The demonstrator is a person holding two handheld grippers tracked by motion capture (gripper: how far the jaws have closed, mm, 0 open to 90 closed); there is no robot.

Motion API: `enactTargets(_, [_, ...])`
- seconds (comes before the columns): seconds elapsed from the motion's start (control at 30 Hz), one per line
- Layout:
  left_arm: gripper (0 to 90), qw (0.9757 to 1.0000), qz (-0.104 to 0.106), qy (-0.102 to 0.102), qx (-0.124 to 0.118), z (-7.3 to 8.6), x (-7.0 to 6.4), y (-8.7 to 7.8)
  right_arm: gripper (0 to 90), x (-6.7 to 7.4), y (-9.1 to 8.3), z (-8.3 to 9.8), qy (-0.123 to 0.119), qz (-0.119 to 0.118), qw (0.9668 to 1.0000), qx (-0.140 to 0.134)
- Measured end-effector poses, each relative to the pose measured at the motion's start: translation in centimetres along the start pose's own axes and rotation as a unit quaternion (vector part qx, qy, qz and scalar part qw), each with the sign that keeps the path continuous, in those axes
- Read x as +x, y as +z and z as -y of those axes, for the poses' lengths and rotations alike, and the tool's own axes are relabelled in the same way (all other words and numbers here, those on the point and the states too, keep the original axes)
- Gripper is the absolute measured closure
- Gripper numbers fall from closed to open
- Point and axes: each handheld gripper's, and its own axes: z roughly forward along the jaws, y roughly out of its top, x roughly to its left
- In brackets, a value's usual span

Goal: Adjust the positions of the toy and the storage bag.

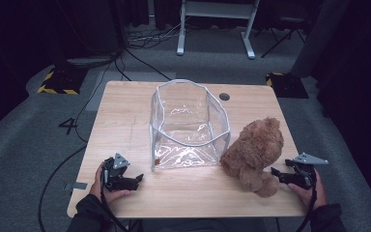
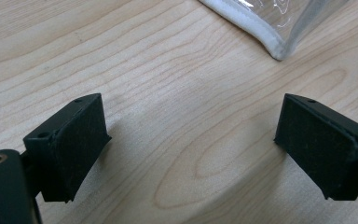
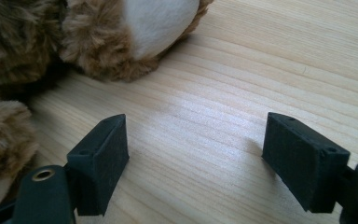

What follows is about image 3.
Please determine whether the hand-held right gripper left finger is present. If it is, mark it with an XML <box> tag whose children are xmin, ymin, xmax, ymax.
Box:
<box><xmin>66</xmin><ymin>113</ymin><xmax>131</xmax><ymax>217</ymax></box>

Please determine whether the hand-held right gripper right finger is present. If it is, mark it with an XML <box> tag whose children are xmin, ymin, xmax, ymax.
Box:
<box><xmin>261</xmin><ymin>112</ymin><xmax>351</xmax><ymax>214</ymax></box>

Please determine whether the brown and white plush toy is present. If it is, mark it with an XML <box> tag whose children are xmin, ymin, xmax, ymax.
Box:
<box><xmin>0</xmin><ymin>0</ymin><xmax>214</xmax><ymax>213</ymax></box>

